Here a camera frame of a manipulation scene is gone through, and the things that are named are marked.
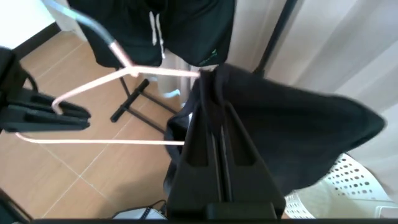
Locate black t-shirt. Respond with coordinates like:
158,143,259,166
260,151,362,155
163,63,386,200

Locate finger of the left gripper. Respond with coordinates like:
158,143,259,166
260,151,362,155
0,105,91,133
6,88,92,118

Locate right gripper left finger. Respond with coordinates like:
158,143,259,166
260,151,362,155
166,102,224,218

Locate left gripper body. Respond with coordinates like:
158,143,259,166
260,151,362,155
0,46,24,107

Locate pink clothes hanger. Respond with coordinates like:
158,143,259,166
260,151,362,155
14,0,202,146

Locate white laundry basket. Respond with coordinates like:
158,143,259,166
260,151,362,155
284,152,393,220

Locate black clothes rack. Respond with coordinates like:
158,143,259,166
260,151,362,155
110,0,299,135

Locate black shorts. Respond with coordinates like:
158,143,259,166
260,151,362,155
67,0,236,70

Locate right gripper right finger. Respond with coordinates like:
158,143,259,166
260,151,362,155
222,101,286,218

